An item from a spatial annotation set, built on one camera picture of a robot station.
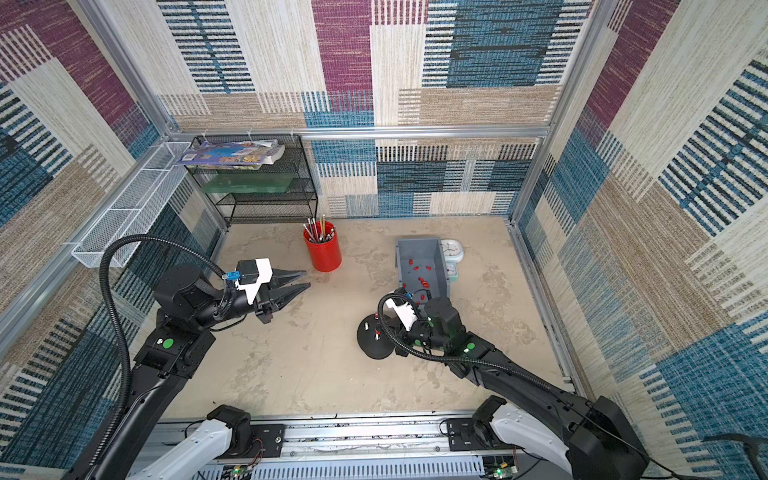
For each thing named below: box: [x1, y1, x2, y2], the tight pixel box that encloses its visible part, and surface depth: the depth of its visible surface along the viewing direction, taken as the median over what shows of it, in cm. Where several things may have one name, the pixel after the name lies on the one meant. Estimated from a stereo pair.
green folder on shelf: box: [203, 173, 295, 193], surface depth 96 cm
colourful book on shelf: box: [177, 139, 285, 169], surface depth 83 cm
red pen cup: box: [303, 221, 342, 273], surface depth 102 cm
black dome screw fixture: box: [356, 313, 395, 360], surface depth 85 cm
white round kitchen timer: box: [441, 238, 464, 263], surface depth 110 cm
